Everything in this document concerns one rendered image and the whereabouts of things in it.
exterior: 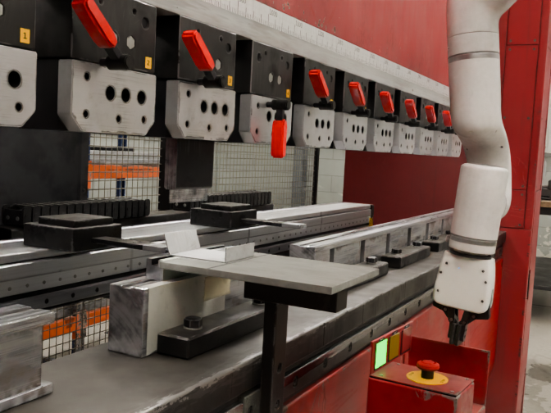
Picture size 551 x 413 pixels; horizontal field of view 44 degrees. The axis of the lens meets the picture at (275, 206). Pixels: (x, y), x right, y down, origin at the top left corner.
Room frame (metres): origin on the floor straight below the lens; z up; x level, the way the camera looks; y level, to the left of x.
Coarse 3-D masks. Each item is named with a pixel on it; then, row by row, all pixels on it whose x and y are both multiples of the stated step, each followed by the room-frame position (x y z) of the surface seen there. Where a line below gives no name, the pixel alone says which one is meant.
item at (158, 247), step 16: (32, 224) 1.13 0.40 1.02; (48, 224) 1.13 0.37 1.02; (64, 224) 1.11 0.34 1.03; (80, 224) 1.12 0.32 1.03; (96, 224) 1.15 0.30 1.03; (112, 224) 1.18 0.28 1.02; (32, 240) 1.13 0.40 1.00; (48, 240) 1.11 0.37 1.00; (64, 240) 1.10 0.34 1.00; (80, 240) 1.10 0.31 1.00; (96, 240) 1.12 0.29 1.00; (112, 240) 1.11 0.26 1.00; (128, 240) 1.12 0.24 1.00
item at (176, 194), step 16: (176, 144) 1.00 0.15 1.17; (192, 144) 1.04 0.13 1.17; (208, 144) 1.08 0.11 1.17; (176, 160) 1.00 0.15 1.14; (192, 160) 1.04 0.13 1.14; (208, 160) 1.08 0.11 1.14; (176, 176) 1.00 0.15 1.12; (192, 176) 1.04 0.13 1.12; (208, 176) 1.08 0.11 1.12; (176, 192) 1.02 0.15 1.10; (192, 192) 1.06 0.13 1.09
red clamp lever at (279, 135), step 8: (272, 104) 1.15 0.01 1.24; (280, 104) 1.15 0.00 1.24; (288, 104) 1.15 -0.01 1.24; (280, 112) 1.15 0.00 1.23; (280, 120) 1.15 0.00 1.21; (272, 128) 1.16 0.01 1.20; (280, 128) 1.14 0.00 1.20; (272, 136) 1.15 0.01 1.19; (280, 136) 1.14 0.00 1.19; (272, 144) 1.15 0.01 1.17; (280, 144) 1.15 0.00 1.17; (272, 152) 1.15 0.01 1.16; (280, 152) 1.15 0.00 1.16
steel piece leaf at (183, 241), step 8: (176, 232) 1.05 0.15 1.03; (184, 232) 1.07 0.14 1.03; (192, 232) 1.09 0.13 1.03; (168, 240) 1.03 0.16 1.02; (176, 240) 1.04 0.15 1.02; (184, 240) 1.06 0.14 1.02; (192, 240) 1.08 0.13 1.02; (168, 248) 1.02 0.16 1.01; (176, 248) 1.04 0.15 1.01; (184, 248) 1.06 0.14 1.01; (192, 248) 1.07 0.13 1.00
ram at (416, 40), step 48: (144, 0) 0.88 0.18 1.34; (192, 0) 0.97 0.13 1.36; (288, 0) 1.23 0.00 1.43; (336, 0) 1.42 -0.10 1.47; (384, 0) 1.68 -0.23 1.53; (432, 0) 2.05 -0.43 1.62; (288, 48) 1.24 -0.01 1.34; (384, 48) 1.70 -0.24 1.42; (432, 48) 2.09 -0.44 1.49; (432, 96) 2.12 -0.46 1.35
